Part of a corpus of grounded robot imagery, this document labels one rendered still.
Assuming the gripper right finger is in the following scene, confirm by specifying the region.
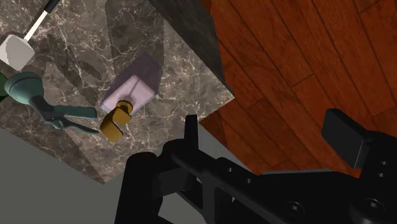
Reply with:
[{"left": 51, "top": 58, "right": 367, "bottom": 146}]
[{"left": 320, "top": 108, "right": 397, "bottom": 224}]

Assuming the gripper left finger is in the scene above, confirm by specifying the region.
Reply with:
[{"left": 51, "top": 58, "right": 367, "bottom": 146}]
[{"left": 114, "top": 114, "right": 281, "bottom": 224}]

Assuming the teal ice cream scoop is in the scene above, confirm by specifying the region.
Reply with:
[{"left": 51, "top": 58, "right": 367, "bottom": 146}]
[{"left": 4, "top": 71, "right": 101, "bottom": 135}]

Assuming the purple soap dispenser gold pump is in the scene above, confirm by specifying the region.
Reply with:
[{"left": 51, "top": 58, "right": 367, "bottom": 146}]
[{"left": 99, "top": 52, "right": 164, "bottom": 143}]

